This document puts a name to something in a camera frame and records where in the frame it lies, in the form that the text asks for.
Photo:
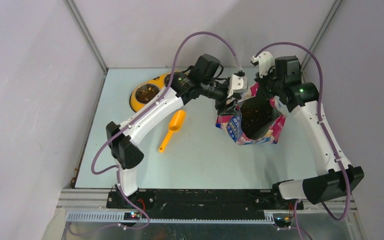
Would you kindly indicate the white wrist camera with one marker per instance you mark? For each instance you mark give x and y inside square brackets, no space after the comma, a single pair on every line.
[237,85]
[265,61]

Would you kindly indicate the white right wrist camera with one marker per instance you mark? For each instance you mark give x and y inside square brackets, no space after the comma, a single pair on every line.
[265,61]

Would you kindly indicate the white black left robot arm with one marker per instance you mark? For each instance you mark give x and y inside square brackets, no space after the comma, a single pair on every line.
[179,88]

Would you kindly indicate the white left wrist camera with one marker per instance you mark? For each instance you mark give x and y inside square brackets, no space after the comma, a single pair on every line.
[237,85]

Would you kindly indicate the yellow plastic food scoop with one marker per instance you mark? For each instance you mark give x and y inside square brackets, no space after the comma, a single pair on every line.
[174,125]

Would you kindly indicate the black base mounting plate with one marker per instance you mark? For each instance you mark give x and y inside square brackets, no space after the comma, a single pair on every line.
[209,204]

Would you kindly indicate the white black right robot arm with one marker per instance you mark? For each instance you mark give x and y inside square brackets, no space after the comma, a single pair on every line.
[336,177]

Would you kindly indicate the brown pet food kibble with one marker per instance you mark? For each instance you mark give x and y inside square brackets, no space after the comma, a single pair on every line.
[146,93]

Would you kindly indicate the colourful cat food bag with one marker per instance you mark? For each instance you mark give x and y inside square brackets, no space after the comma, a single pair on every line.
[257,122]

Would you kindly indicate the aluminium front frame rail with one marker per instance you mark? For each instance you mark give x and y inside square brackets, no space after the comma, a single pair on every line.
[102,214]

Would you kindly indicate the aluminium left corner post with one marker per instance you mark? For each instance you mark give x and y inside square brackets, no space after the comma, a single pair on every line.
[86,34]

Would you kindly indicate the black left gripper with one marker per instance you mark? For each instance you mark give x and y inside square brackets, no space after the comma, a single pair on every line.
[229,109]

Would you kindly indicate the yellow double pet bowl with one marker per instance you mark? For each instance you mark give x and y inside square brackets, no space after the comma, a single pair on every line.
[159,81]

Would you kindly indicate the aluminium corner post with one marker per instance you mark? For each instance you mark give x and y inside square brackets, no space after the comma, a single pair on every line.
[329,18]
[86,34]

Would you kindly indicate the aluminium right corner post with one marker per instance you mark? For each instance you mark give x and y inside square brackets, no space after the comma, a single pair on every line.
[329,18]

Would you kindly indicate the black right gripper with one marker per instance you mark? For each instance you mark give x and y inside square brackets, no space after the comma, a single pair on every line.
[267,94]

